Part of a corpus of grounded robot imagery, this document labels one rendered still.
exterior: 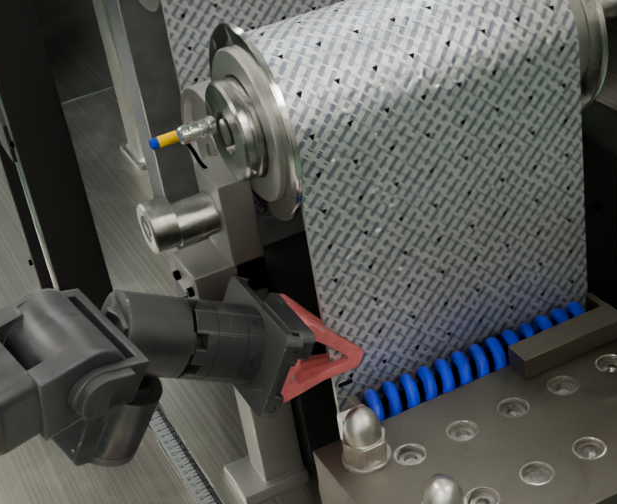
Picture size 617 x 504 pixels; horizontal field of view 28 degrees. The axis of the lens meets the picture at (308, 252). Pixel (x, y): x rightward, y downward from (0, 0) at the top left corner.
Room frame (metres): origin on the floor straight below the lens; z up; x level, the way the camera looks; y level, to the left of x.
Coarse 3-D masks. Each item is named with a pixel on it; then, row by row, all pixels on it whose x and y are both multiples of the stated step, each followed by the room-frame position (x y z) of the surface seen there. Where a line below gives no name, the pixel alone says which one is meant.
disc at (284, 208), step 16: (224, 32) 0.82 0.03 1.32; (240, 32) 0.80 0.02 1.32; (240, 48) 0.80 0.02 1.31; (256, 48) 0.78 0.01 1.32; (256, 64) 0.77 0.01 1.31; (272, 80) 0.76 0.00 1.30; (272, 96) 0.75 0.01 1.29; (288, 128) 0.74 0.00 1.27; (288, 144) 0.74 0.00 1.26; (288, 160) 0.75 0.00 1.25; (288, 176) 0.75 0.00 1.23; (288, 192) 0.76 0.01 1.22; (272, 208) 0.79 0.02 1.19; (288, 208) 0.76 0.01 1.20
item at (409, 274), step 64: (576, 128) 0.83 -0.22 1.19; (384, 192) 0.77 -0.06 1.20; (448, 192) 0.79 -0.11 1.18; (512, 192) 0.81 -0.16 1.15; (576, 192) 0.83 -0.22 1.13; (320, 256) 0.75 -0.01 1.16; (384, 256) 0.77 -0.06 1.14; (448, 256) 0.79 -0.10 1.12; (512, 256) 0.81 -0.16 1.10; (576, 256) 0.83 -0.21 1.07; (384, 320) 0.77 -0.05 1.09; (448, 320) 0.79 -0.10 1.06; (512, 320) 0.81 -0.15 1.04
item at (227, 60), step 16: (576, 0) 0.85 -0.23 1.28; (576, 16) 0.84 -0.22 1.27; (224, 48) 0.82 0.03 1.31; (224, 64) 0.82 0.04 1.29; (240, 64) 0.79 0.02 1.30; (240, 80) 0.79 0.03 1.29; (256, 80) 0.77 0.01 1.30; (256, 96) 0.77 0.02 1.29; (272, 112) 0.76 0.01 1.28; (272, 128) 0.75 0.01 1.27; (272, 144) 0.76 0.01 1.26; (272, 160) 0.76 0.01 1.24; (272, 176) 0.77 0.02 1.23; (256, 192) 0.81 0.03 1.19; (272, 192) 0.77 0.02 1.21
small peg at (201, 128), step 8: (200, 120) 0.81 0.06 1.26; (208, 120) 0.81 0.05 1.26; (184, 128) 0.81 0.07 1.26; (192, 128) 0.81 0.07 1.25; (200, 128) 0.81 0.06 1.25; (208, 128) 0.81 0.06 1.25; (216, 128) 0.81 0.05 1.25; (184, 136) 0.80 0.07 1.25; (192, 136) 0.81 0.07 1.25; (200, 136) 0.81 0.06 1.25; (184, 144) 0.81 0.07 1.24
